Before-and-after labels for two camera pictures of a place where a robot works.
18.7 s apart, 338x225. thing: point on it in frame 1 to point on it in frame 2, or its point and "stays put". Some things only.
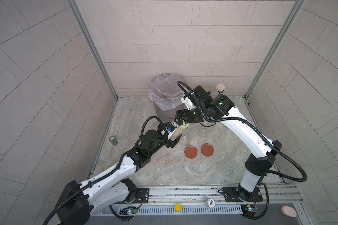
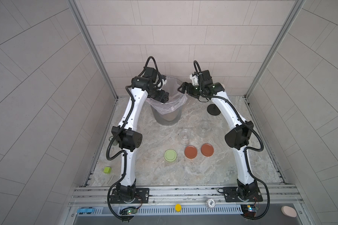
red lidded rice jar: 185,138 stays put
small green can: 112,139 stays put
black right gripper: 187,118 to 191,90
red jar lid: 207,149 stays put
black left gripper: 169,144 to 158,97
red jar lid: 190,152 stays put
